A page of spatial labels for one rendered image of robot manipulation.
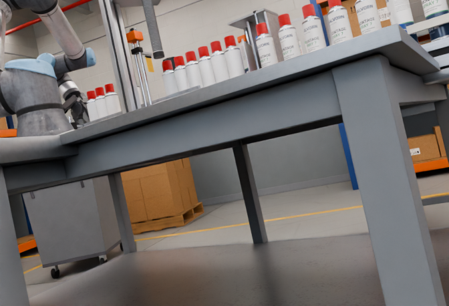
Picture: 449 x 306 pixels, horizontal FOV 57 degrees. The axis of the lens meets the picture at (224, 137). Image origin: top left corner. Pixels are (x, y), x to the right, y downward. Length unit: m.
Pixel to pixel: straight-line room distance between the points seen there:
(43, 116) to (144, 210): 3.92
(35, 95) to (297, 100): 0.76
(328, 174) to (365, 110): 5.22
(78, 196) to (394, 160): 3.22
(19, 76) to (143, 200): 3.91
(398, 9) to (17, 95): 0.98
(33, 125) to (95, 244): 2.58
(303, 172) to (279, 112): 5.21
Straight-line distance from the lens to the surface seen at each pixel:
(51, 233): 3.74
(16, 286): 0.74
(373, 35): 0.50
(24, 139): 0.75
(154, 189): 4.90
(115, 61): 1.39
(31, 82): 1.16
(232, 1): 6.22
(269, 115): 0.58
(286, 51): 1.21
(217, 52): 1.33
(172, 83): 1.42
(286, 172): 5.82
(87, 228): 3.62
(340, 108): 0.54
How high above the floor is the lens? 0.73
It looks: 2 degrees up
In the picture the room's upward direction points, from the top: 12 degrees counter-clockwise
